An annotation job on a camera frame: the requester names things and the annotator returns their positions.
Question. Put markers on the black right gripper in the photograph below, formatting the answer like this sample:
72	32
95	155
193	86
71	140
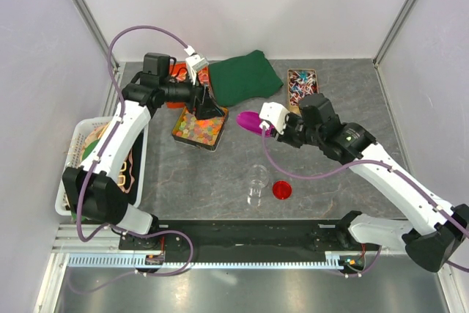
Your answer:
285	137

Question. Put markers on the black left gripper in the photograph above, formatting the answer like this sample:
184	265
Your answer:
204	105

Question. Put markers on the gold tin with star candies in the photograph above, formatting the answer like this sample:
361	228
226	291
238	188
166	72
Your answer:
205	134

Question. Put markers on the magenta plastic scoop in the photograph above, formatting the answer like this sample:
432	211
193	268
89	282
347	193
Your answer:
250	121

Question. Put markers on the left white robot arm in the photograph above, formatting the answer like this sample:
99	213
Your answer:
92	188

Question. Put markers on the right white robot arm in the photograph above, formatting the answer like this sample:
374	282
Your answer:
433	228

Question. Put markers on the folded green cloth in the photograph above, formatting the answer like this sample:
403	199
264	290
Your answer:
241	78

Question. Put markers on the orange plastic candy box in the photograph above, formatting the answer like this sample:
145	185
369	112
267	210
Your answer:
179	73

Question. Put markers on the gold tin with lollipops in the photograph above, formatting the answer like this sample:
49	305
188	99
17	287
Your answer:
300	83

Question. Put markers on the red jar lid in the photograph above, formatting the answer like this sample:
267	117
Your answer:
282	190

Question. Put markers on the clear glass jar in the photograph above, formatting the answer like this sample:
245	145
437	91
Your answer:
257	180

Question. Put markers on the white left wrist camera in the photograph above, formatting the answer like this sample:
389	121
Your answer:
194	63

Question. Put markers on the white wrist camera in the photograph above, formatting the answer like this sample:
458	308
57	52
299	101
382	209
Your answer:
273	115
194	63

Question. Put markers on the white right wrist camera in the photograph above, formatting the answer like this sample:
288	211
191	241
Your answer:
273	115

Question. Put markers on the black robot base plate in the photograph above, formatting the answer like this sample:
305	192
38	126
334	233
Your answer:
312	235

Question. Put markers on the blue slotted cable duct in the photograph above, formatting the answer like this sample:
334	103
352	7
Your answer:
142	261

